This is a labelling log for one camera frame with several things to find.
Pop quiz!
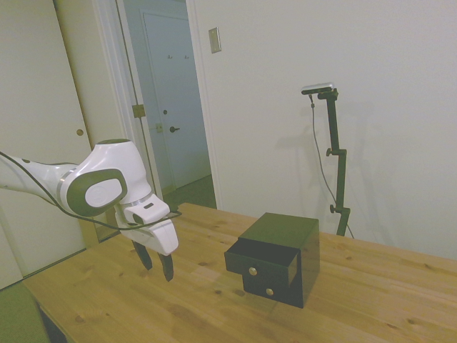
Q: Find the grey camera on stand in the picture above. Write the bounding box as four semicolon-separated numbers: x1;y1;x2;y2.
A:
301;81;337;96

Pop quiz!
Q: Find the black drawer with silver knob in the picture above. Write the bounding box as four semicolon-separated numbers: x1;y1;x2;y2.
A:
242;275;305;309
224;238;302;287

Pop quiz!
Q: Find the cream closet door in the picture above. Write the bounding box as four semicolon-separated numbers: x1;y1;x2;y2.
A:
0;0;94;280

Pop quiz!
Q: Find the black articulated camera stand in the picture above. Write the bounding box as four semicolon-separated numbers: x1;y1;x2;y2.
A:
316;89;352;237

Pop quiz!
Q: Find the green upholstered seat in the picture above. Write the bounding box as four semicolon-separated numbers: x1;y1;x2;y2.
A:
0;284;50;343

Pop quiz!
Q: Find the pale blue hallway door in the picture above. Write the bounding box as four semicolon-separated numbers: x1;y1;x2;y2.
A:
141;11;212;191

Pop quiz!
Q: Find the metal wall switch plate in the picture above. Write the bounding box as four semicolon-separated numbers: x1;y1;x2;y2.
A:
208;26;222;55

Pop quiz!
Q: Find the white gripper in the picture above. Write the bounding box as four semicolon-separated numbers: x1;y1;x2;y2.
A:
119;218;180;283

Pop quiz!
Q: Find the black three-drawer cabinet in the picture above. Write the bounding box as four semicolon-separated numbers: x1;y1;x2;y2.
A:
238;212;320;309

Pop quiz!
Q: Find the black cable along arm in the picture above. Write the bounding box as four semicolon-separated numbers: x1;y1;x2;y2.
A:
0;150;183;229

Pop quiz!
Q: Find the white door frame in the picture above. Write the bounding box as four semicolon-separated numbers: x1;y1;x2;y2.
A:
91;0;224;212

